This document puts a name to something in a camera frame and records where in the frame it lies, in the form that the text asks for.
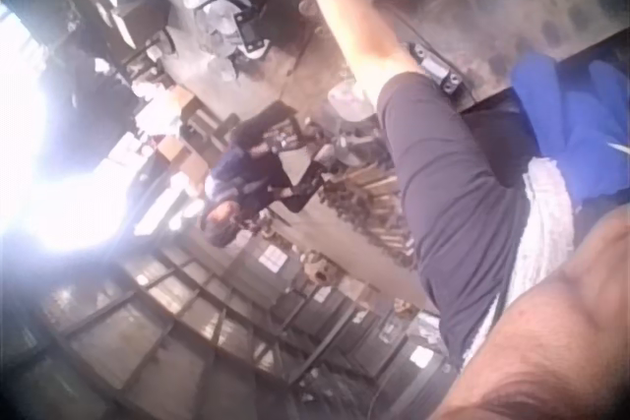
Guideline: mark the gray workshop machine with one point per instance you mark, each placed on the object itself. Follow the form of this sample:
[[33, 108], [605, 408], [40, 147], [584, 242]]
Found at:
[[231, 17]]

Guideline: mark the round white metal part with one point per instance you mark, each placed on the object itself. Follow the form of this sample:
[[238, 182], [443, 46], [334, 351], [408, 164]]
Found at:
[[347, 101]]

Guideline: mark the dark cabinet with boxes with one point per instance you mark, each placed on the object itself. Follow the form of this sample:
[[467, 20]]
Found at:
[[123, 12]]

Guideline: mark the stack of cardboard boxes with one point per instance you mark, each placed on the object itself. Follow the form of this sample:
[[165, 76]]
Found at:
[[174, 149]]

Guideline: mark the dark work table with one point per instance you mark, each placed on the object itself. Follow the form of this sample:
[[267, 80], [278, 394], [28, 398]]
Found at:
[[531, 36]]

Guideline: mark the heap of brass metal parts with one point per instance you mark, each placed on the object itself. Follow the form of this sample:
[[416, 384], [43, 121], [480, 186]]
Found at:
[[366, 198]]

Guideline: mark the metal storage rack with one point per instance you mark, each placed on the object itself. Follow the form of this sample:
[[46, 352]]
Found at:
[[207, 321]]

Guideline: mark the gray metal clamp bracket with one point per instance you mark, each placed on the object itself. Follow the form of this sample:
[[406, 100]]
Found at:
[[438, 71]]

